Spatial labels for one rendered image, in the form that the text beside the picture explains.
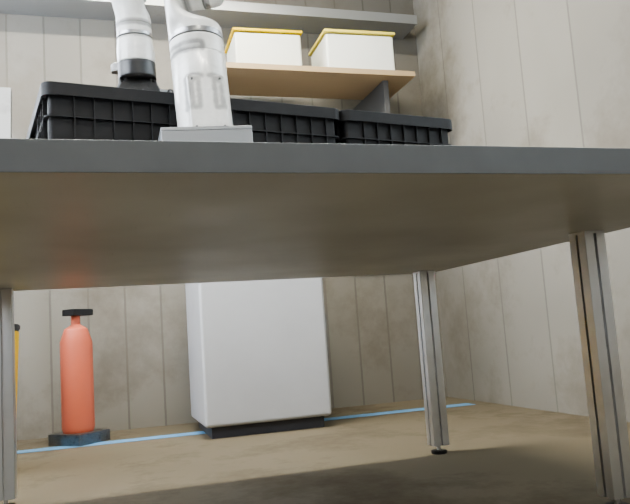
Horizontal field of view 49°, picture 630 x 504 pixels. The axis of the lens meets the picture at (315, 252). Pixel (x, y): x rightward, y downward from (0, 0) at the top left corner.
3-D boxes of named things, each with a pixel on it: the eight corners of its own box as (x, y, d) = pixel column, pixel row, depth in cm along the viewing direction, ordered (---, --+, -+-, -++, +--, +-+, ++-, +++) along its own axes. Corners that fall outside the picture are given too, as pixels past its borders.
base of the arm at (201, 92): (239, 129, 113) (227, 31, 116) (182, 129, 110) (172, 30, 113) (228, 148, 122) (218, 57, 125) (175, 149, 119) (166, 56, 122)
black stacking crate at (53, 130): (208, 155, 134) (205, 98, 135) (43, 146, 121) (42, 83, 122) (158, 197, 169) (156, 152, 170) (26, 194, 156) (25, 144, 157)
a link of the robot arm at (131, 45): (154, 76, 149) (152, 48, 149) (161, 59, 138) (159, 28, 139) (110, 75, 146) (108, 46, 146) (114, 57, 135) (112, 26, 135)
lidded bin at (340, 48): (376, 94, 434) (373, 57, 437) (400, 72, 399) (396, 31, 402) (309, 91, 421) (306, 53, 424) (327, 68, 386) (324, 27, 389)
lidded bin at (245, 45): (291, 90, 416) (288, 54, 419) (306, 68, 384) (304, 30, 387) (224, 87, 404) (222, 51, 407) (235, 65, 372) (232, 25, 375)
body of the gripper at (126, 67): (115, 54, 135) (119, 101, 135) (160, 55, 138) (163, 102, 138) (113, 66, 142) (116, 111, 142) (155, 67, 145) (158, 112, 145)
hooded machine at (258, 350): (307, 415, 395) (292, 192, 410) (338, 426, 342) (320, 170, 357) (191, 427, 376) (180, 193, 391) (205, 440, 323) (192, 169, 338)
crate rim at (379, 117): (455, 129, 162) (454, 119, 162) (342, 119, 148) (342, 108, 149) (368, 170, 197) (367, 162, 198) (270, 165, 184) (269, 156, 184)
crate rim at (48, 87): (207, 107, 135) (206, 95, 135) (41, 92, 122) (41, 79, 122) (157, 159, 170) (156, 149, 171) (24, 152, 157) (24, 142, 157)
